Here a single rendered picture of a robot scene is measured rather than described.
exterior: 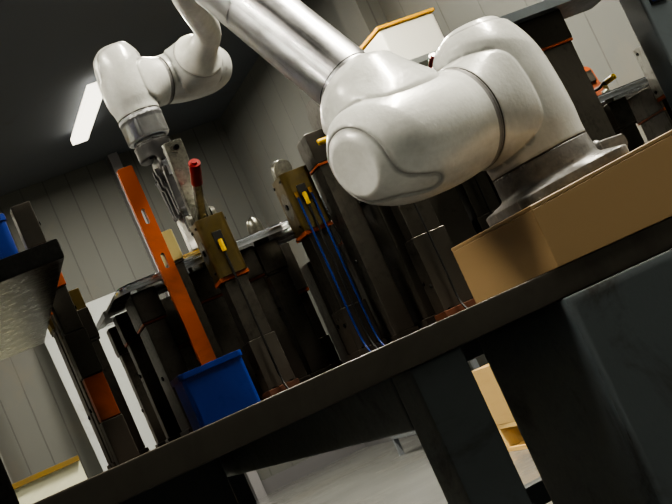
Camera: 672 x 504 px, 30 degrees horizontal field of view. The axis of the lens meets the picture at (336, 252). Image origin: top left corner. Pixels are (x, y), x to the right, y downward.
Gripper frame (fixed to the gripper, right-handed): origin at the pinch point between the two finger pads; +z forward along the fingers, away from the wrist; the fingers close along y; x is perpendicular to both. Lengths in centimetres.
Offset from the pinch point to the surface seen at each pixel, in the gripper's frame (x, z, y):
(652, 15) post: -93, -1, -37
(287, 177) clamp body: -15.8, 0.5, -23.0
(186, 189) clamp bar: 1.0, -5.5, -16.1
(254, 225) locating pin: -12.2, 3.5, -1.5
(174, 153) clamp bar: 0.6, -12.5, -17.2
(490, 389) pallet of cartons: -174, 73, 320
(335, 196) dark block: -22.3, 7.4, -24.6
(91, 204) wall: -111, -182, 807
